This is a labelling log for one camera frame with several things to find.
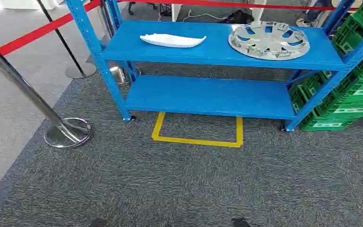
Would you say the black chair base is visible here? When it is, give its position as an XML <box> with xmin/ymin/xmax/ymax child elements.
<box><xmin>127</xmin><ymin>1</ymin><xmax>173</xmax><ymax>17</ymax></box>

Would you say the white cable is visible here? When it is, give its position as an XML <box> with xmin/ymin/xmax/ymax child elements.
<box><xmin>181</xmin><ymin>9</ymin><xmax>229</xmax><ymax>23</ymax></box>

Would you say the black bag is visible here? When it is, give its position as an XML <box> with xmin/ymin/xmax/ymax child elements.
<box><xmin>223</xmin><ymin>9</ymin><xmax>255</xmax><ymax>25</ymax></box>

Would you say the person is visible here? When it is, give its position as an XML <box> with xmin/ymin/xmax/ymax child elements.
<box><xmin>295</xmin><ymin>0</ymin><xmax>334</xmax><ymax>28</ymax></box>

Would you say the chrome stanchion post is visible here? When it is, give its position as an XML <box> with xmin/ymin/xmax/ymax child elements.
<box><xmin>0</xmin><ymin>46</ymin><xmax>92</xmax><ymax>149</ymax></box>
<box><xmin>97</xmin><ymin>0</ymin><xmax>133</xmax><ymax>87</ymax></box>

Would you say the black stanchion post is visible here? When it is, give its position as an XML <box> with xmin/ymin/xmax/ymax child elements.
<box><xmin>36</xmin><ymin>0</ymin><xmax>97</xmax><ymax>79</ymax></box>

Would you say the white table leg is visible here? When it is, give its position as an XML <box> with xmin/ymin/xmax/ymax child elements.
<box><xmin>171</xmin><ymin>3</ymin><xmax>183</xmax><ymax>23</ymax></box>
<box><xmin>250</xmin><ymin>0</ymin><xmax>267</xmax><ymax>23</ymax></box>

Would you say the white plastic trim panel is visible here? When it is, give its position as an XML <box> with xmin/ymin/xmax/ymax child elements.
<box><xmin>139</xmin><ymin>33</ymin><xmax>207</xmax><ymax>49</ymax></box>

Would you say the red barrier belt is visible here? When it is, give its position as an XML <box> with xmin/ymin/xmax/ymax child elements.
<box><xmin>0</xmin><ymin>0</ymin><xmax>102</xmax><ymax>57</ymax></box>

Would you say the silver wheel hubcap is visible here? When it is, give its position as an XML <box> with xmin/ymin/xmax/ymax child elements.
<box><xmin>228</xmin><ymin>21</ymin><xmax>311</xmax><ymax>61</ymax></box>

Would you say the blue metal shelf rack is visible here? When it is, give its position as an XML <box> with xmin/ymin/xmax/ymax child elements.
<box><xmin>65</xmin><ymin>0</ymin><xmax>363</xmax><ymax>132</ymax></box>

